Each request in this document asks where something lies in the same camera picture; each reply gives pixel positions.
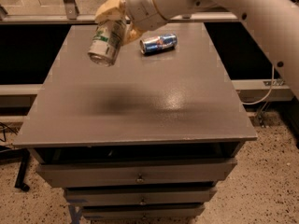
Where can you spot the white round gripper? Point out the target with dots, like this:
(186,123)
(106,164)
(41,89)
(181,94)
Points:
(139,4)

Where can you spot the silver green 7up can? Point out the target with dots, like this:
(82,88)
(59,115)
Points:
(107,42)

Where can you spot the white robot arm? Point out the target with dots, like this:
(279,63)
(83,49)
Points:
(273,24)

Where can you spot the blue silver Red Bull can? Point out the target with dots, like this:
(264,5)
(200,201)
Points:
(157,43)

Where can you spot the grey drawer cabinet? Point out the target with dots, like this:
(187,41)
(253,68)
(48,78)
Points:
(176,105)

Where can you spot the top grey drawer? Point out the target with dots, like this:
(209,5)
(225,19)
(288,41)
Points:
(76,175)

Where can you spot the grey drawer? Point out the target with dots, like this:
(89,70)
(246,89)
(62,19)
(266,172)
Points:
(140,196)
(146,211)
(76,175)

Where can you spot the black chair leg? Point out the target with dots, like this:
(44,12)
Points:
(17,155)

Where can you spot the middle grey drawer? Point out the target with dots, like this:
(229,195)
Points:
(140,196)

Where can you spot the bottom grey drawer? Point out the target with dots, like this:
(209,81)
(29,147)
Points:
(146,211)

